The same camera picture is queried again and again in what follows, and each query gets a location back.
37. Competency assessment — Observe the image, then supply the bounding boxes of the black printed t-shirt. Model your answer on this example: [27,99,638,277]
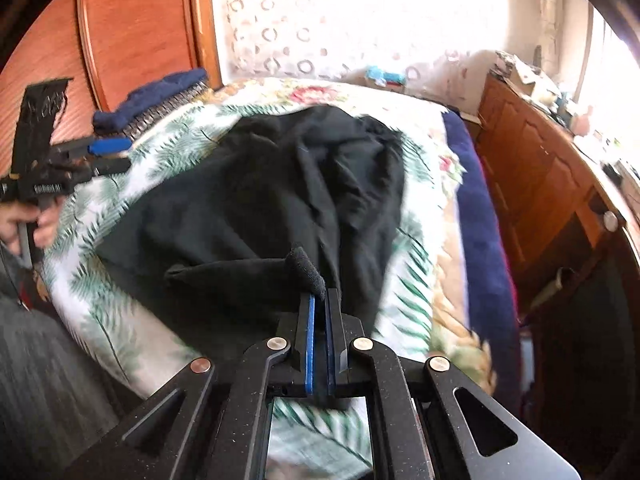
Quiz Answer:
[96,105,405,344]

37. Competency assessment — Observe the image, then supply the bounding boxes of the person's left hand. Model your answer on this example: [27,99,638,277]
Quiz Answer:
[0,197,65,256]

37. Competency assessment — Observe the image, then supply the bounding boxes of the folded navy garment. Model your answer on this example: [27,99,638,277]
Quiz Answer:
[92,68,207,134]

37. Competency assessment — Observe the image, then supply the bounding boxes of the folded medallion pattern garment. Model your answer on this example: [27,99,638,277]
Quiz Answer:
[119,81,210,142]

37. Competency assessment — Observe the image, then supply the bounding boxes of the green leaf print sheet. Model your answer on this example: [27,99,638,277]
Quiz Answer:
[66,105,438,479]

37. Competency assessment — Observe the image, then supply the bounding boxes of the floral quilt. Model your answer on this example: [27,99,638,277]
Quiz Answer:
[214,77,499,396]

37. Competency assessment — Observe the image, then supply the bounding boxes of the brown louvered wooden wardrobe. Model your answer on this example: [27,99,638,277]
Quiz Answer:
[1,0,222,171]

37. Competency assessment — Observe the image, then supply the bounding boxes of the navy blue blanket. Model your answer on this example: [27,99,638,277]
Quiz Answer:
[442,110,521,415]

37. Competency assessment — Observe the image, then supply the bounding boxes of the long wooden sideboard cabinet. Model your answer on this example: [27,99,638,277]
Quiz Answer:
[475,74,639,314]

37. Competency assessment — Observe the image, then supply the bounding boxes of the pink circle pattern curtain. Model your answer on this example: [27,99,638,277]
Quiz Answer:
[213,0,509,105]

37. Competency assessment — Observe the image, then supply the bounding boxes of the cardboard box on sideboard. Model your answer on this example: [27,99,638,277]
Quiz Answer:
[506,55,558,99]

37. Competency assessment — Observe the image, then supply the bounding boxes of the pink bottle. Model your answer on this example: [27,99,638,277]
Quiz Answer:
[572,114,591,136]

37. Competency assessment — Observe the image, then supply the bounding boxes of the window with wooden frame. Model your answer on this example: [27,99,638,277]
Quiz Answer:
[578,10,639,167]

